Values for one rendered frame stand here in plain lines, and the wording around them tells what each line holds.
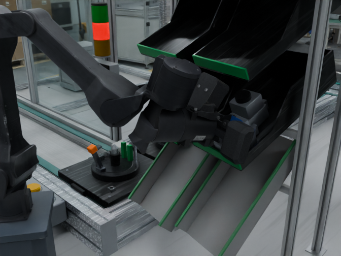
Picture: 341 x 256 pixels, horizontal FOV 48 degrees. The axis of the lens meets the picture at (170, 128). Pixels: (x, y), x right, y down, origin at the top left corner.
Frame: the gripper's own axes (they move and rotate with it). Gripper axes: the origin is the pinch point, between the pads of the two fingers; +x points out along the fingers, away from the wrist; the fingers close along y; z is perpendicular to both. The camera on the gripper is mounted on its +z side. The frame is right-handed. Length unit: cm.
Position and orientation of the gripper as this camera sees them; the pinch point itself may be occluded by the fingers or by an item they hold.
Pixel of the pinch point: (230, 126)
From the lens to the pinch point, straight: 68.5
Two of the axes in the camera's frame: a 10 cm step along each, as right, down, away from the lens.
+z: 2.2, -9.3, -2.8
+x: 8.2, 0.3, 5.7
